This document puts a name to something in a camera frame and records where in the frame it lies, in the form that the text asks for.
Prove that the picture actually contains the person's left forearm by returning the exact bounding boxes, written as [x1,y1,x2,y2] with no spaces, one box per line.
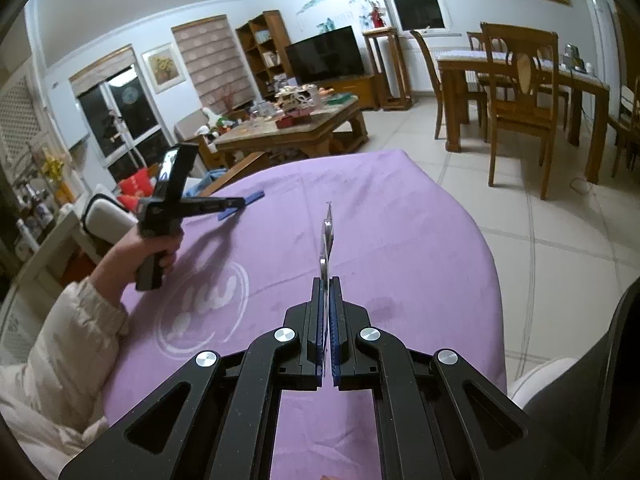
[0,277,131,480]

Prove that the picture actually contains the black trash bin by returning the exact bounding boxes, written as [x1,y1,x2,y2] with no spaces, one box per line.
[522,280,640,480]

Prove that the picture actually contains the white standing air conditioner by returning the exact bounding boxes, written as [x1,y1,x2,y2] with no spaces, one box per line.
[584,0,621,83]

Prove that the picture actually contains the wooden coffee table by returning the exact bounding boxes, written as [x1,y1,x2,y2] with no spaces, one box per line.
[215,95,370,166]

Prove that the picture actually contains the wooden television stand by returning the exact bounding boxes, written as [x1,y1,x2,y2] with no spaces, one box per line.
[320,74,381,111]

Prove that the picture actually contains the person's left hand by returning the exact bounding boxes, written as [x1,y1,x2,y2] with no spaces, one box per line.
[94,226,184,302]

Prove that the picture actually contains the white sofa cushion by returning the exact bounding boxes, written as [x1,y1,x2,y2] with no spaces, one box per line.
[82,195,138,248]

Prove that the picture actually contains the framed flower painting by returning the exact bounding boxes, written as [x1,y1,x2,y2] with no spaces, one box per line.
[141,42,187,95]

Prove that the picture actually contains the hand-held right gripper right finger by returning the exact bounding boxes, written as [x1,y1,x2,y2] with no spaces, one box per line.
[329,276,593,480]

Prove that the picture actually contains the yellow flowers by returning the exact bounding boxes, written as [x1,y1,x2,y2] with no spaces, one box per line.
[42,155,68,181]

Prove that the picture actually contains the silver foil wrapper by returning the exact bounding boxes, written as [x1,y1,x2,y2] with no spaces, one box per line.
[317,202,335,301]

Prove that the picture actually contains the white lattice cabinet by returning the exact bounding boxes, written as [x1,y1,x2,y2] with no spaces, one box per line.
[0,72,51,161]

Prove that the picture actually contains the wooden dining table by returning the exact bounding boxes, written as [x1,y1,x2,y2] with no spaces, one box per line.
[436,49,612,185]

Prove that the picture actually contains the balcony glass door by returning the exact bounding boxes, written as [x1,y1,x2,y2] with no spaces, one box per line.
[69,46,173,183]

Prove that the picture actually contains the wooden bookshelf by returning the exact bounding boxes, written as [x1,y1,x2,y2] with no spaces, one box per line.
[235,10,296,106]

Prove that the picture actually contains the tall wooden plant stand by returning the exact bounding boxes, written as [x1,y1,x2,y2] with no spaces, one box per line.
[362,26,414,111]

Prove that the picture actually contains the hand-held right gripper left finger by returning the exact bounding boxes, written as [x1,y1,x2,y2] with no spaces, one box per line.
[57,277,332,480]

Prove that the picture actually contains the beige roller blind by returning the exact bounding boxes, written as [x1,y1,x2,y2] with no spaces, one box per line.
[171,15,256,113]

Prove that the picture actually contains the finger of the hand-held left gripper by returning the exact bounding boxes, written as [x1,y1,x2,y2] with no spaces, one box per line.
[200,190,266,209]
[200,205,242,222]

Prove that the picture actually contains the whiteboard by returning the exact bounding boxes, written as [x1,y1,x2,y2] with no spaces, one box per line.
[50,77,91,150]

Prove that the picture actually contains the wooden dining chair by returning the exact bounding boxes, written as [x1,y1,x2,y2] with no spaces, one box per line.
[606,75,640,181]
[466,31,503,53]
[479,21,572,202]
[409,29,488,141]

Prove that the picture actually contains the wooden cutout model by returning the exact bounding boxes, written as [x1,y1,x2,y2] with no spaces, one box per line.
[272,85,308,111]

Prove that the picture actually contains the blue cloth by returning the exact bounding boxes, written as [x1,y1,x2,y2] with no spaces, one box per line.
[185,170,228,198]

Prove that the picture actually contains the purple tablecloth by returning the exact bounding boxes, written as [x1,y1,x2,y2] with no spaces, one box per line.
[102,149,508,480]

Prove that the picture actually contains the black television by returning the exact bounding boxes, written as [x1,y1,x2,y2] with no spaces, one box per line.
[285,25,366,83]

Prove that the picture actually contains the wooden armchair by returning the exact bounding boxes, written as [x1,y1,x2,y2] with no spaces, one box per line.
[174,109,226,171]

